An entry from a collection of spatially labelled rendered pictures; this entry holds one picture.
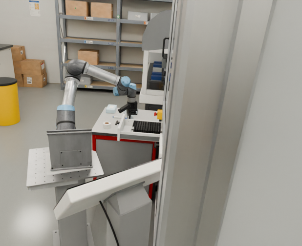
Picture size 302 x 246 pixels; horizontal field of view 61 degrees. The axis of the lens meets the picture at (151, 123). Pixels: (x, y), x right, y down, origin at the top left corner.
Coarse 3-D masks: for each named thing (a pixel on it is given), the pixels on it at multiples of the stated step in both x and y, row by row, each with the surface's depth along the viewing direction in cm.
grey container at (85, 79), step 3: (81, 75) 584; (84, 75) 584; (87, 75) 584; (81, 78) 559; (84, 78) 559; (87, 78) 559; (90, 78) 568; (81, 81) 561; (84, 81) 561; (87, 81) 562; (90, 81) 570; (84, 84) 565; (87, 84) 565
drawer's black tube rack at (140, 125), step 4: (136, 124) 205; (140, 124) 204; (144, 124) 205; (148, 124) 206; (152, 124) 207; (156, 124) 206; (160, 124) 207; (136, 128) 197; (140, 128) 197; (144, 128) 199; (148, 128) 199; (152, 128) 200; (156, 128) 200; (160, 128) 200; (144, 132) 199; (148, 132) 199; (152, 132) 200; (156, 132) 200; (160, 132) 195
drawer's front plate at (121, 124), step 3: (123, 114) 214; (123, 117) 208; (123, 120) 206; (120, 123) 196; (123, 123) 208; (120, 126) 192; (123, 126) 209; (120, 129) 192; (117, 132) 190; (117, 135) 191; (117, 138) 192
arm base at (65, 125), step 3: (57, 123) 168; (60, 123) 166; (63, 123) 165; (66, 123) 166; (69, 123) 167; (72, 123) 169; (57, 126) 167; (60, 126) 165; (63, 126) 164; (66, 126) 164; (69, 126) 165; (72, 126) 167; (57, 129) 164; (60, 129) 164; (63, 129) 163; (66, 129) 163
